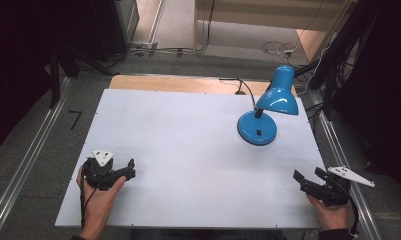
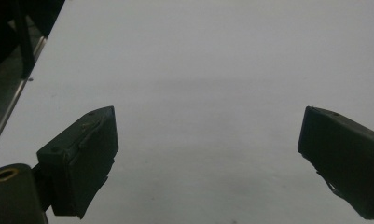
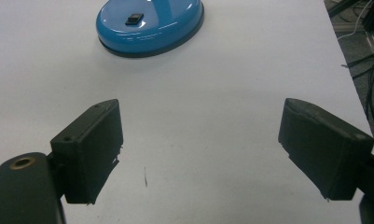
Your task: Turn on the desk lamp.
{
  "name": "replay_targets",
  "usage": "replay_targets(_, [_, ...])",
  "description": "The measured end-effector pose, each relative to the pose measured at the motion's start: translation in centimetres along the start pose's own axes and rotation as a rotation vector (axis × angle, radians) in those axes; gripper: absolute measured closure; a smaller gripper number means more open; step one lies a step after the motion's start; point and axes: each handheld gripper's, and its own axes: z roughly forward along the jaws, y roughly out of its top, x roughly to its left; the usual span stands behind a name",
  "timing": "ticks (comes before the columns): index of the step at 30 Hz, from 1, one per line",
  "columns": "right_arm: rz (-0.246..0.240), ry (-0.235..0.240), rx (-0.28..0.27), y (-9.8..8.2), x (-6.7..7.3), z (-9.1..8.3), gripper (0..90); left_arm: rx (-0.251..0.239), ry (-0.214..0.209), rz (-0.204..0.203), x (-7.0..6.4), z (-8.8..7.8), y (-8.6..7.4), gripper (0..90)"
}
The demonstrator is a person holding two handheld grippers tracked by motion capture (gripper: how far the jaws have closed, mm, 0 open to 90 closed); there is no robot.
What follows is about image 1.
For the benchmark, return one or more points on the wooden table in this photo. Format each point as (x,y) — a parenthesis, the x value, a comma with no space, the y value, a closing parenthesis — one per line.
(174,83)

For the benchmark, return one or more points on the black metal stand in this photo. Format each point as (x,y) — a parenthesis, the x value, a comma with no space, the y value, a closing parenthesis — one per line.
(334,66)
(56,76)

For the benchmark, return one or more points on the grey power strip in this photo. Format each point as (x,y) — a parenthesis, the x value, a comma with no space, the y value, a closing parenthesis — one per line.
(144,46)

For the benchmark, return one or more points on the person's left hand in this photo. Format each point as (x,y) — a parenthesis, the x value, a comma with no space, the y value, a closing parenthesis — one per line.
(99,203)

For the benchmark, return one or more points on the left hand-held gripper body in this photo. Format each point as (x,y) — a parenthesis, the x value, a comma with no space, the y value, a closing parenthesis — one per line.
(99,173)

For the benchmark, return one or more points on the black cabinet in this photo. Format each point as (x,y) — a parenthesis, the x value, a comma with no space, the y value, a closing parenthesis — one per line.
(114,26)

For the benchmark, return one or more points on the person's right hand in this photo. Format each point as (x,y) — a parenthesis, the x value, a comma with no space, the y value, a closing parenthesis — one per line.
(331,215)

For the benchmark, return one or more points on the light wooden furniture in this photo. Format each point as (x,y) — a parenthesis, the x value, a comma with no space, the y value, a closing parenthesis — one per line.
(271,15)

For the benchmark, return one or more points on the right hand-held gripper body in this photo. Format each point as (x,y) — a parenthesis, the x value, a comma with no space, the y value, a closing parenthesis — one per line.
(336,186)

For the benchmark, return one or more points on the blue desk lamp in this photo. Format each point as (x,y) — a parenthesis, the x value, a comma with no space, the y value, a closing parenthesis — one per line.
(274,100)

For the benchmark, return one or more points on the aluminium floor rail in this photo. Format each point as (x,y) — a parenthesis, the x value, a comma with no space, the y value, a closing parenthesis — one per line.
(24,163)
(348,160)

